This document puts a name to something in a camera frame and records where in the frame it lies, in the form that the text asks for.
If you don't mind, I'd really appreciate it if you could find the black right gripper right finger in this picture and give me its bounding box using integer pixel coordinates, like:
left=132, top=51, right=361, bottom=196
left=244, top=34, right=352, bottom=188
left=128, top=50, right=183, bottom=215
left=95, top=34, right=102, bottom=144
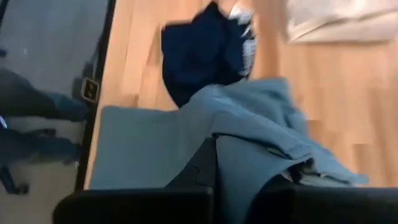
left=248, top=174, right=398, bottom=224

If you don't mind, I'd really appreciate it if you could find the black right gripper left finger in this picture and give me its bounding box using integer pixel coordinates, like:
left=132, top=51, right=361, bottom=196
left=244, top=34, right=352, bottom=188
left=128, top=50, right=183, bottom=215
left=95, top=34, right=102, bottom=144
left=52, top=138, right=218, bottom=224

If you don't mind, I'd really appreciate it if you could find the black office chair base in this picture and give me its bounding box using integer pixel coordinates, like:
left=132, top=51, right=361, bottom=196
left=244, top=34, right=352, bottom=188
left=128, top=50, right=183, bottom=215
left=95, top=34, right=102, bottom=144
left=0, top=163, right=30, bottom=196

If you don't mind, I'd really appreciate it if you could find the black Puma garment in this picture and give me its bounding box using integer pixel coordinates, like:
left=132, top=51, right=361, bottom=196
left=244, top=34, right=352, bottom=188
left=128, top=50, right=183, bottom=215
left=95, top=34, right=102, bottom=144
left=160, top=1, right=257, bottom=108

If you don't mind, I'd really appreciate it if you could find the cream white garment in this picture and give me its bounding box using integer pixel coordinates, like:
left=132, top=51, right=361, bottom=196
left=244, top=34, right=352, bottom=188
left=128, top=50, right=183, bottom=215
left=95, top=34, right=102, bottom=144
left=284, top=0, right=398, bottom=44

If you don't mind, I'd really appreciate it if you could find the grey-green garment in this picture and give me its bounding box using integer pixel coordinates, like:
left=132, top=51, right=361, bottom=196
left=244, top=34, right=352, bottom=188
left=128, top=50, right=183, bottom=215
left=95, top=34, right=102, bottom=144
left=90, top=77, right=369, bottom=224

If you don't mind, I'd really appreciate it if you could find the black metal rig frame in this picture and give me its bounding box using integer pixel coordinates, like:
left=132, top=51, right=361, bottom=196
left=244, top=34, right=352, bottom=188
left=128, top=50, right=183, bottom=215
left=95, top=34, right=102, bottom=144
left=73, top=0, right=118, bottom=192

